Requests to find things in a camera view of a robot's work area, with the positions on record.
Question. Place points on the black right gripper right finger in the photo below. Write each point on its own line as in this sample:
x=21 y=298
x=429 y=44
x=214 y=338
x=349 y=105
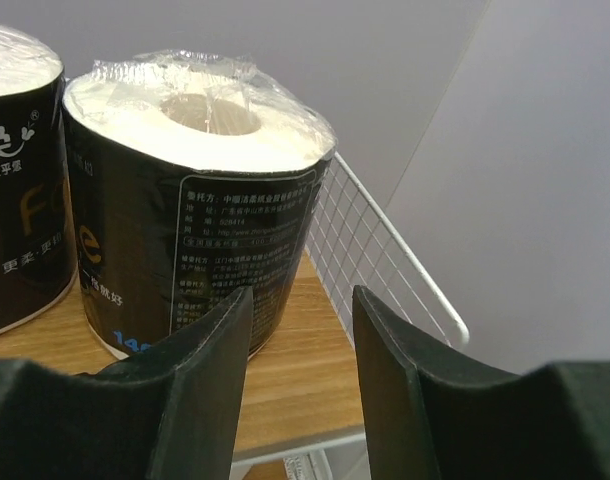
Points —
x=431 y=412

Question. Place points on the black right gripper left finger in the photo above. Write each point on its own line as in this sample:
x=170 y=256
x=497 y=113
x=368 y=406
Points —
x=169 y=412

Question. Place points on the black roll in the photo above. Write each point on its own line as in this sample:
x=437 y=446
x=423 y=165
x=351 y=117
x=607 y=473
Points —
x=191 y=175
x=37 y=264

